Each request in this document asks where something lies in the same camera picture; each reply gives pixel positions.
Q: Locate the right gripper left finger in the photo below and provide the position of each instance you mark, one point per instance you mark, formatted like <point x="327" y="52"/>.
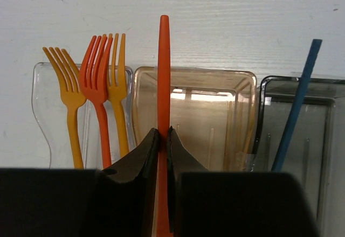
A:
<point x="116" y="201"/>

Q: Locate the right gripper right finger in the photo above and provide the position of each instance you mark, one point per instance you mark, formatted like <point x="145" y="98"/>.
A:
<point x="211" y="203"/>

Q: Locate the blue chopstick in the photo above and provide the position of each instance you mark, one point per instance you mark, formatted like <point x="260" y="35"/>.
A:
<point x="296" y="105"/>

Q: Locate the red-orange knife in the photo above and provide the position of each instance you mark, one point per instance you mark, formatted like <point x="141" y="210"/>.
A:
<point x="163" y="122"/>

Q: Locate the yellow-orange fork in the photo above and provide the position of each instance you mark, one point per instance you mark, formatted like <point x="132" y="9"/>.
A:
<point x="117" y="90"/>
<point x="71" y="96"/>

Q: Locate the red-orange fork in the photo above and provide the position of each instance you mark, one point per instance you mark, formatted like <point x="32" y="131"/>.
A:
<point x="93" y="83"/>

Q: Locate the amber plastic container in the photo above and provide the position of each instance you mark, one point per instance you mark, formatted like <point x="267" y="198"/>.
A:
<point x="214" y="114"/>

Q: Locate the clear plastic container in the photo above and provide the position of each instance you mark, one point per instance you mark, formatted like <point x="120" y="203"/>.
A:
<point x="51" y="116"/>

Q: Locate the smoky grey plastic container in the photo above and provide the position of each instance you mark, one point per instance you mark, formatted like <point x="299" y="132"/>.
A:
<point x="315" y="141"/>

